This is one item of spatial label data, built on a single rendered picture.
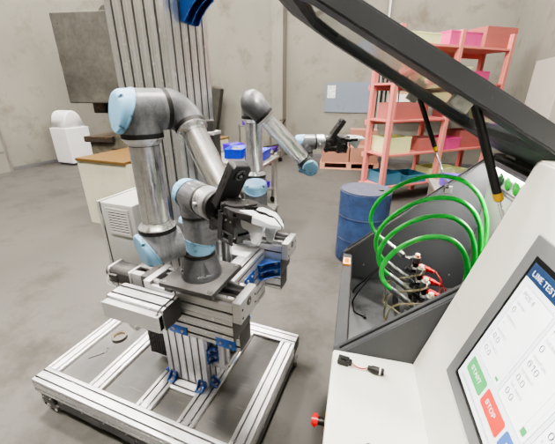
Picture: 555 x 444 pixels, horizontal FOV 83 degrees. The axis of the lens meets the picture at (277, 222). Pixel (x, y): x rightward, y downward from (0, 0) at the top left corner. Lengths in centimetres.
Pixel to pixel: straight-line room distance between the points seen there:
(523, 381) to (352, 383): 42
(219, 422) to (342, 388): 99
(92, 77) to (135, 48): 471
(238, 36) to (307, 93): 244
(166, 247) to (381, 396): 73
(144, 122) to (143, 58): 41
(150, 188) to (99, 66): 502
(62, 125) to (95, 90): 331
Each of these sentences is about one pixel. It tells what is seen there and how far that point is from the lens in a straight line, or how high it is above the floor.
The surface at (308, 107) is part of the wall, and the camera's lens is 892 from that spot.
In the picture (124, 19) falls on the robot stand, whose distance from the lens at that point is 138.
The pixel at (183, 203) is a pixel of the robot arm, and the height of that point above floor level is 143.
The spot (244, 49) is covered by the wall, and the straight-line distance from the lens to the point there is 964.
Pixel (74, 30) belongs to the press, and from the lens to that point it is 616.
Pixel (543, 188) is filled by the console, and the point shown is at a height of 151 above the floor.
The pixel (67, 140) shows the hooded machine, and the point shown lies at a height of 61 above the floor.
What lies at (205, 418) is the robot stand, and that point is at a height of 21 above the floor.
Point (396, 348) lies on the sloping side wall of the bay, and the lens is 98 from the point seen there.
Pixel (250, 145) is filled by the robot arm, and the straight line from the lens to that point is 160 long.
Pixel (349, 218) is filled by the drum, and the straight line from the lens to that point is 317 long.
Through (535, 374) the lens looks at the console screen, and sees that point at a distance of 63.
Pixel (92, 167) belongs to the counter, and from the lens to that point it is 466.
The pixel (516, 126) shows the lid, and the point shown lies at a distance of 76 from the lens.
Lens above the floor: 167
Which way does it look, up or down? 23 degrees down
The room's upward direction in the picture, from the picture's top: straight up
